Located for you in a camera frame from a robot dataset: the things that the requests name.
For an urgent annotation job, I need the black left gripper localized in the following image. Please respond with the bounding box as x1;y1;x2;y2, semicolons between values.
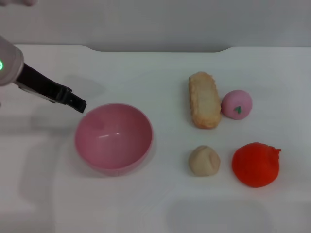
15;62;87;114

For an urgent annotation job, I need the pink plastic bowl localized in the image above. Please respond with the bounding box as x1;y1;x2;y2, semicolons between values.
74;103;154;178

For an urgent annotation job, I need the round beige egg yolk pastry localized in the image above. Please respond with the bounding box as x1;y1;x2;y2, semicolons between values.
189;145;221;178

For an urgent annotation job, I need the long golden bread loaf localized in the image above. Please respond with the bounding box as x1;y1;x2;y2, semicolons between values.
188;71;223;130

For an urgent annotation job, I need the pink bun with green leaf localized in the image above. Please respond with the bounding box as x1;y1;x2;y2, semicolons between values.
221;89;253;121

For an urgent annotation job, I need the red-orange persimmon toy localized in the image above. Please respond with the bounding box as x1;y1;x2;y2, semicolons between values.
231;142;282;189

